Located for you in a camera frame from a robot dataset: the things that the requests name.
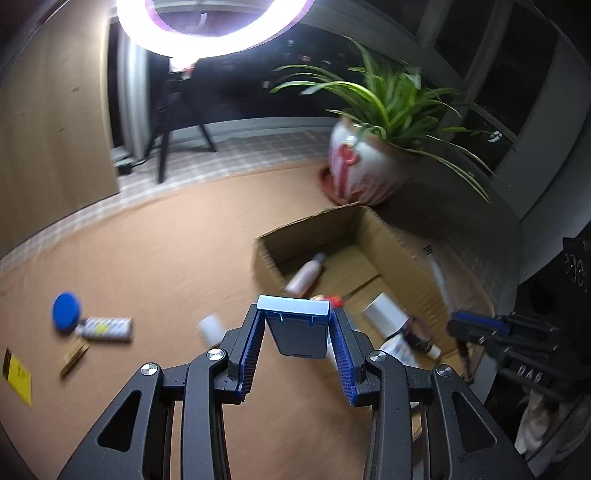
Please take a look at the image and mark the white ring light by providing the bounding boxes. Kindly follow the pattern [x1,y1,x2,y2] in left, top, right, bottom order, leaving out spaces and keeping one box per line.
[115,0,315,59]

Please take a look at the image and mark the white cylinder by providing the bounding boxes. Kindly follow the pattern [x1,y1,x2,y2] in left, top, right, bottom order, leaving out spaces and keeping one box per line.
[198,314,225,345]

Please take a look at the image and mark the blue box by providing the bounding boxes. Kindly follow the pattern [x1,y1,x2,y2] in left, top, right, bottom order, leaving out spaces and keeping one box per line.
[256,295,334,359]

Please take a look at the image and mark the yellow and black card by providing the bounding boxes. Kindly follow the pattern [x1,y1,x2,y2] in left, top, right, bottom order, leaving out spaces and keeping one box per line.
[2,346,33,407]

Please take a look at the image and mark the green spider plant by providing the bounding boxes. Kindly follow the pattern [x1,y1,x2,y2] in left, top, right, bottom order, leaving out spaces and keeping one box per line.
[270,36,519,204]

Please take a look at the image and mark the white patterned box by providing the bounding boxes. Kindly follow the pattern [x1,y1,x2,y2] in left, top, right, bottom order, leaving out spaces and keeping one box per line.
[378,334,422,371]

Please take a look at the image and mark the white and blue tube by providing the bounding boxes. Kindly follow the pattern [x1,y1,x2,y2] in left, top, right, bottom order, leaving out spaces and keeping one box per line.
[424,256,450,311]

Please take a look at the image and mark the large brown board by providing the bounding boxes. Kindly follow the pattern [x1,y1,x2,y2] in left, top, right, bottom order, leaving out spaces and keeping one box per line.
[0,0,122,260]

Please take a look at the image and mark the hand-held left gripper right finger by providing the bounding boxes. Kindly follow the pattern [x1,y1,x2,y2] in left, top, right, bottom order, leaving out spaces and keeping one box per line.
[329,306,534,480]

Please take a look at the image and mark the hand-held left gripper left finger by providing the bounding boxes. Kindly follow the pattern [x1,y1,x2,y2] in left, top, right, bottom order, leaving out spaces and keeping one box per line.
[58,304,265,480]

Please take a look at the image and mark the cardboard box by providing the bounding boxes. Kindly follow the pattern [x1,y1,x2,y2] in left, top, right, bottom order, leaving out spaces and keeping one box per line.
[251,203,498,440]

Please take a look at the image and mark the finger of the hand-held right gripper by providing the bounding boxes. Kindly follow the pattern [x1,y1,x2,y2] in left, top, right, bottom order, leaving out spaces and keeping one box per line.
[482,339,574,403]
[446,311,561,345]

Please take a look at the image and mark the pink bottle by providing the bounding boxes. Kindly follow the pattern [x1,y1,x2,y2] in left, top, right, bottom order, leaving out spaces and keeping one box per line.
[283,252,329,297]

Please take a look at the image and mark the patterned white tube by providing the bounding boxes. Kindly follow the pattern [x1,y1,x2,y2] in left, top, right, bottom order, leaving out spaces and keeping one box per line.
[76,316,134,343]

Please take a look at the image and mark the black tripod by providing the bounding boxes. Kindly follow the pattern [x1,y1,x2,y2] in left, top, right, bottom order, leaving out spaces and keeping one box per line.
[147,55,218,184]

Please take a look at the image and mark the purple cable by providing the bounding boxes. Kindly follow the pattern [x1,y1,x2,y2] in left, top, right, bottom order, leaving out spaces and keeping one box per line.
[401,316,443,361]

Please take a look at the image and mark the white curtain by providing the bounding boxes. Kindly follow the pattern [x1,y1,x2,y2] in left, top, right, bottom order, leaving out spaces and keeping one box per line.
[115,31,154,160]

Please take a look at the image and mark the blue round lid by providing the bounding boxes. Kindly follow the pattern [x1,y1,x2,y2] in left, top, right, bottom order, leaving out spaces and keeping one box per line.
[52,291,82,332]

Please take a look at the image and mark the small wooden block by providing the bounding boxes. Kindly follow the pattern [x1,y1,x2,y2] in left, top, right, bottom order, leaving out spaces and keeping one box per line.
[58,339,90,378]

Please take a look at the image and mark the white and red plant pot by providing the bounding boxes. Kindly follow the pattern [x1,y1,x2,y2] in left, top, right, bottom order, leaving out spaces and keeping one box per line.
[329,117,417,206]

